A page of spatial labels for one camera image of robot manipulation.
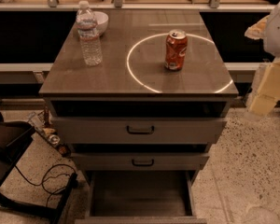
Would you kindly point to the grey drawer cabinet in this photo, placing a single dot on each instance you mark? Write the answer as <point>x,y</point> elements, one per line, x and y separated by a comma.
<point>133,67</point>

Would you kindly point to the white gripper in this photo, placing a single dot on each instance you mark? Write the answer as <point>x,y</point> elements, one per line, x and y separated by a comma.
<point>278,32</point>

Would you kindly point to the grey drawer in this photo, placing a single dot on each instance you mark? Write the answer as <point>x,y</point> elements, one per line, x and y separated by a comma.
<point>140,197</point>
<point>139,157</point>
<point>138,122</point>

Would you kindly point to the black chair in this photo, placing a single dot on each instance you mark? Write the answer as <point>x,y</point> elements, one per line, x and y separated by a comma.
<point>15,138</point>

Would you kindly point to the white bowl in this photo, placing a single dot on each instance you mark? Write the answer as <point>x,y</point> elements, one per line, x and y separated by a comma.
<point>102,19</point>

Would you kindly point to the orange soda can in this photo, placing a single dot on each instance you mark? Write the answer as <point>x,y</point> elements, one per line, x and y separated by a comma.
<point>176,46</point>

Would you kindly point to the power strip on floor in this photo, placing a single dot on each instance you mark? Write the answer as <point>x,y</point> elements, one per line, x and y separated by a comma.
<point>44,128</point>

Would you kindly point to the clear plastic water bottle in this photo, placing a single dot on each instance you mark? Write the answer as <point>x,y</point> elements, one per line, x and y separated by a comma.
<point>87,28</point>

